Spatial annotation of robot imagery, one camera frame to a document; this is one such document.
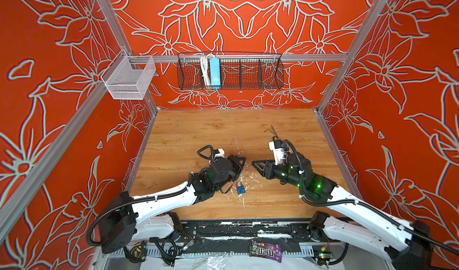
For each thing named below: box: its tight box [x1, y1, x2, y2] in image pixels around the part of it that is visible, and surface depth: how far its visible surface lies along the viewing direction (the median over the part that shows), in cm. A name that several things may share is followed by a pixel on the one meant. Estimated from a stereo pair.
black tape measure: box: [123, 240, 148, 263], surface depth 68 cm
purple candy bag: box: [249, 238, 283, 263], surface depth 70 cm
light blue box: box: [209, 57, 222, 90], surface depth 91 cm
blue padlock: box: [236, 185, 246, 195], surface depth 86 cm
